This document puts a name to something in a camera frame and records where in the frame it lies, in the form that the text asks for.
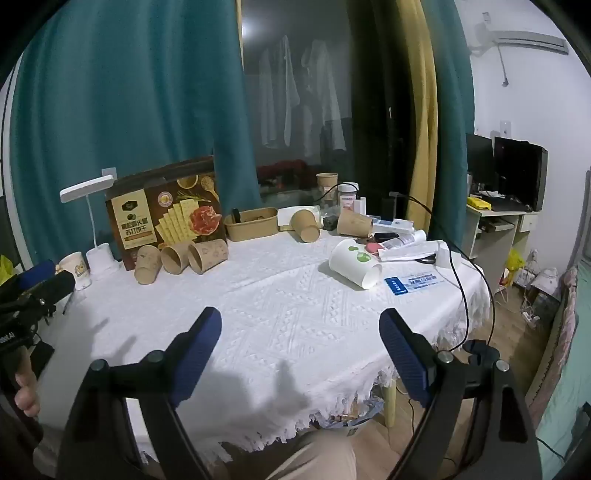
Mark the blue and white flat box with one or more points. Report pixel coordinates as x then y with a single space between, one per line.
414 282

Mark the person's left hand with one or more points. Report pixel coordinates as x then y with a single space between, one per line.
26 392

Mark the teal curtain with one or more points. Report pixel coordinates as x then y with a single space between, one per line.
124 87
455 115

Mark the white wall socket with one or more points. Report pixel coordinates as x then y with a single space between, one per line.
109 172

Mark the bed with patterned blanket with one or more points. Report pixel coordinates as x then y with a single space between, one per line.
565 350

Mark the yellow packet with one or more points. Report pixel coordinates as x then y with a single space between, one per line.
478 202

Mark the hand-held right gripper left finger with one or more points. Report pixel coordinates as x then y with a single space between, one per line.
198 355

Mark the white air conditioner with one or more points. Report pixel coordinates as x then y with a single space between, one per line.
521 40

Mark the yellow curtain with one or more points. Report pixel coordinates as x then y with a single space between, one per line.
422 106

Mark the yellow plastic bag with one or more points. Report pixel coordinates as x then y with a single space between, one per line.
4 270
515 262

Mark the white computer desk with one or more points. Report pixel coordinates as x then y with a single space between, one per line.
494 230

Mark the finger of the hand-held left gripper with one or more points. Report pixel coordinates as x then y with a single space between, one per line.
53 285
38 271

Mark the blue and white carton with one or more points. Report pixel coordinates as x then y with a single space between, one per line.
392 225

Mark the brown cracker box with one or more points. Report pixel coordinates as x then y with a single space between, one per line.
171 217

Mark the white lace tablecloth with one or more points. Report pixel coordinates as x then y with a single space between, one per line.
277 323

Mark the pink round object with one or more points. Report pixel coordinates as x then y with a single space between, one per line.
373 248

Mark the black flat object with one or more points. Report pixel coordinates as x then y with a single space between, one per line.
41 355

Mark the small white box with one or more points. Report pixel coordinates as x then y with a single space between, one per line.
447 256

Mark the white cup with green dots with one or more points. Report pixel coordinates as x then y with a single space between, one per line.
354 264

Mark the brown paper cup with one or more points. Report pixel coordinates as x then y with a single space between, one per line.
147 265
353 224
327 182
176 257
305 225
208 256

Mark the white cartoon mug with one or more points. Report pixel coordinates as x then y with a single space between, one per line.
75 271

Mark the white hanging shirt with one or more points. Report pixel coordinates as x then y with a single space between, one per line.
277 97
323 92

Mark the black computer monitor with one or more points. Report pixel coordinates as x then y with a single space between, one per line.
519 170
479 159

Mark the black power adapter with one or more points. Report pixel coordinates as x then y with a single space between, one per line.
391 207

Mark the white desk lamp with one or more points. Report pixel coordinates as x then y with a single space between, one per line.
98 256

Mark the jar with white lid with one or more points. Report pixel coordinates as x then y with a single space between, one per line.
348 197

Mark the wooden table leg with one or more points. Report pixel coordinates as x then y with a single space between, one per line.
390 410

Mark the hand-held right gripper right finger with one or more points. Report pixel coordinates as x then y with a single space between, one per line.
406 357

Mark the brown paper bowl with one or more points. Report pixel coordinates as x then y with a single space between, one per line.
251 226

